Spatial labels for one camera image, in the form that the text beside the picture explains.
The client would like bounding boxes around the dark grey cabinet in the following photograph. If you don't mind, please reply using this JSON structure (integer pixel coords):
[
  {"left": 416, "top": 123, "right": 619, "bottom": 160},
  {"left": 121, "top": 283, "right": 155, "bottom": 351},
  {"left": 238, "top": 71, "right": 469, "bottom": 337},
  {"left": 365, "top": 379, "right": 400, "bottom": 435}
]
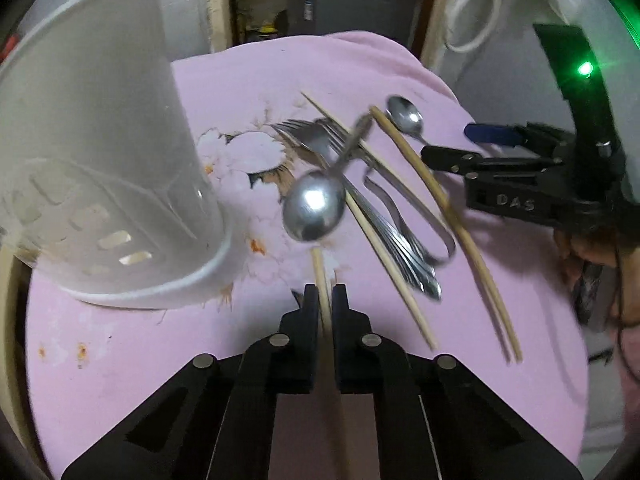
[{"left": 284, "top": 0, "right": 419, "bottom": 52}]

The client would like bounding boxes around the small metal spoon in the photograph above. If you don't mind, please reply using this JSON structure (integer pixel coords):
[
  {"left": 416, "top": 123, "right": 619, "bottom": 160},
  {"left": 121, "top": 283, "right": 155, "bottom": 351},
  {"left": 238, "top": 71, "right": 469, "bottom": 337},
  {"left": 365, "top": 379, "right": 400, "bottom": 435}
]
[{"left": 385, "top": 95, "right": 437, "bottom": 149}]

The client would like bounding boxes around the pink floral blanket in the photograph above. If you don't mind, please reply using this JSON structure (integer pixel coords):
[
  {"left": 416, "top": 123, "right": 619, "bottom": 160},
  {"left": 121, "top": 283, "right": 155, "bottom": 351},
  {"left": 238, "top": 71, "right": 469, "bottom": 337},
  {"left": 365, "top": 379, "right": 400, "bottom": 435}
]
[{"left": 25, "top": 30, "right": 591, "bottom": 480}]

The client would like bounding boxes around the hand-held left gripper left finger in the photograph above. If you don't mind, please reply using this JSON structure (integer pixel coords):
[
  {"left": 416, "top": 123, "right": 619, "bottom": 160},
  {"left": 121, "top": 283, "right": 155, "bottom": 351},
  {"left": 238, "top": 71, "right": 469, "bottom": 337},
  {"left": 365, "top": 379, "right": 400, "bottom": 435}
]
[{"left": 60, "top": 284, "right": 321, "bottom": 480}]

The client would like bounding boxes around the person's right hand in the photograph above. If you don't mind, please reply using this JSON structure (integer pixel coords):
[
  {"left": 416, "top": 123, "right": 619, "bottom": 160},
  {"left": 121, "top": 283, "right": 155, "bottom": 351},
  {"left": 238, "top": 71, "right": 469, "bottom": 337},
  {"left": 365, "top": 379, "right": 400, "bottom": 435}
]
[{"left": 553, "top": 226, "right": 622, "bottom": 287}]

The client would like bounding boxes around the white hose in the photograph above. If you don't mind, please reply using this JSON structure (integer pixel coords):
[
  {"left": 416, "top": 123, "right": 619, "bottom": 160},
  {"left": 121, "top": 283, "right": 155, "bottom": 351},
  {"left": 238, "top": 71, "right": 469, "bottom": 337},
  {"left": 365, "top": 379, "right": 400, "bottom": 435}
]
[{"left": 444, "top": 0, "right": 507, "bottom": 54}]

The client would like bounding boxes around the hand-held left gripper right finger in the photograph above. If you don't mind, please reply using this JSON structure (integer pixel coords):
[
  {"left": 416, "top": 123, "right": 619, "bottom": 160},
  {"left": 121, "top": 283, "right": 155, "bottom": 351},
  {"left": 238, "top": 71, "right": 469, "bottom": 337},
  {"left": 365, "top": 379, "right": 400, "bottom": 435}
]
[{"left": 332, "top": 284, "right": 583, "bottom": 480}]

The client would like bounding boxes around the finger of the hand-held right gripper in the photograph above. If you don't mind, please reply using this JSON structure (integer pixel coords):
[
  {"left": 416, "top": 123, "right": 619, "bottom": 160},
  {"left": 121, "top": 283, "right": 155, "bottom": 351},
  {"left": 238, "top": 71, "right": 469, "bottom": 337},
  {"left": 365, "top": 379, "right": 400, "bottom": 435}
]
[
  {"left": 463, "top": 122, "right": 577, "bottom": 157},
  {"left": 421, "top": 145, "right": 554, "bottom": 176}
]

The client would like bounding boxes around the wooden door frame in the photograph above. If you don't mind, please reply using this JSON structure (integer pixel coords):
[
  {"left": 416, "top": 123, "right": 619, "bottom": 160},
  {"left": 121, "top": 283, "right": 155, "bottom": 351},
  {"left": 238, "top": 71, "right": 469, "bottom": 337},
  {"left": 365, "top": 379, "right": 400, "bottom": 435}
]
[{"left": 410, "top": 0, "right": 447, "bottom": 69}]

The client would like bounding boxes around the white plastic utensil holder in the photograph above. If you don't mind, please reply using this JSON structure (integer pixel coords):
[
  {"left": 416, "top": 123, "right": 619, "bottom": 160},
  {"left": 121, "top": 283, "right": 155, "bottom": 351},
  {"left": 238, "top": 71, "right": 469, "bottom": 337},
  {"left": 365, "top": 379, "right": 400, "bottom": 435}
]
[{"left": 0, "top": 0, "right": 248, "bottom": 311}]

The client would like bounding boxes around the metal fork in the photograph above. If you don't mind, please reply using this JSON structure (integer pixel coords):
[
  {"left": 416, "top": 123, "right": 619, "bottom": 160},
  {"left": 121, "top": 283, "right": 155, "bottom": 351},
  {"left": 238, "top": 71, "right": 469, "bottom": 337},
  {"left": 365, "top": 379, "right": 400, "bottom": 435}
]
[
  {"left": 270, "top": 119, "right": 426, "bottom": 293},
  {"left": 314, "top": 117, "right": 443, "bottom": 302}
]

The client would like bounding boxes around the large metal spoon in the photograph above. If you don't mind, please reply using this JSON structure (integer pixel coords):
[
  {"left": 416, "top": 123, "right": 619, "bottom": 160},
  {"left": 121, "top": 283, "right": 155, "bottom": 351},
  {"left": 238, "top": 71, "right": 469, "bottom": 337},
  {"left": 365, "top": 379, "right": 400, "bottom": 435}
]
[{"left": 282, "top": 114, "right": 375, "bottom": 242}]

